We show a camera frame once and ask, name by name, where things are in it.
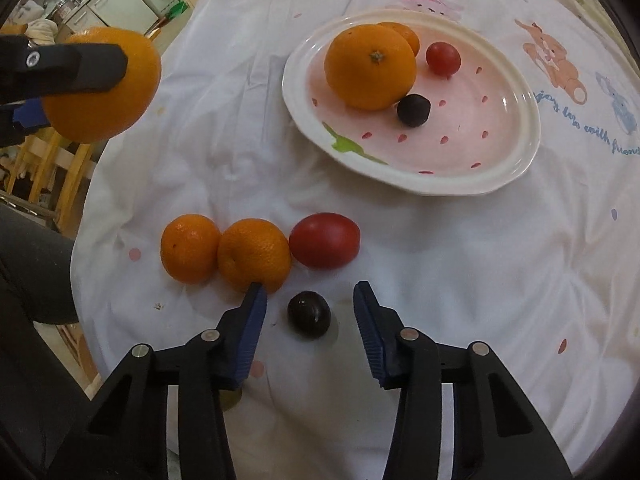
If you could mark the white cartoon animal blanket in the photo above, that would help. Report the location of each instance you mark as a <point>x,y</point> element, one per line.
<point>450,270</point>

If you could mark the large orange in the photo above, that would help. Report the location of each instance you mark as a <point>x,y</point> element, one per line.
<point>370,67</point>
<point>115,115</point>

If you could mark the pink strawberry pattern plate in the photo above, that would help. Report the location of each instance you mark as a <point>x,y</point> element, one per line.
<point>475,125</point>

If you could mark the red cherry tomato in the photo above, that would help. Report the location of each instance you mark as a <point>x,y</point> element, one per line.
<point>443,58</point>
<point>324,240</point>

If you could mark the yellow wooden chair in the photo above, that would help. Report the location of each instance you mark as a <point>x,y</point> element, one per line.
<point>65,170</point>

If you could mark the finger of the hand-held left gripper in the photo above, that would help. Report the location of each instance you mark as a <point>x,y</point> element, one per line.
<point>75,67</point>
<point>30,114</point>

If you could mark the green grape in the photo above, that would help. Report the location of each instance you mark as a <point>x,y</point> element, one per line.
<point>231,401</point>

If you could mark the green dustpan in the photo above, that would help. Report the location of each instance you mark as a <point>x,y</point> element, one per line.
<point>177,9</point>

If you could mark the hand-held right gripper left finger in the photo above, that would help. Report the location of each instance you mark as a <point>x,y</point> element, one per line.
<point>252,335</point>

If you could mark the dark purple grape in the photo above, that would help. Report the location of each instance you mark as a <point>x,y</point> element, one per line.
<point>413,110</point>
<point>309,314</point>

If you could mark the small mandarin orange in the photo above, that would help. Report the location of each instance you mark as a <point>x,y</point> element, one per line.
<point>406,36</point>
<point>190,252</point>
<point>255,255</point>

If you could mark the beige hanging clothing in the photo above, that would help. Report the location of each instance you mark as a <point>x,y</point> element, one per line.
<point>40,30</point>

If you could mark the white base cabinet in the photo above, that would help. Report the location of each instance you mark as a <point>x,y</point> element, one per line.
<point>125,7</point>

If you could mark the metal kettle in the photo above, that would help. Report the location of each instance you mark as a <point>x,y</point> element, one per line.
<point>65,9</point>

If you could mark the person's grey trouser leg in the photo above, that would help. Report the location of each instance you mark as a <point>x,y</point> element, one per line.
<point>30,270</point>

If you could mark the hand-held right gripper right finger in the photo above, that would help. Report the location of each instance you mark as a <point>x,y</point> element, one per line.
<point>370,335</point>

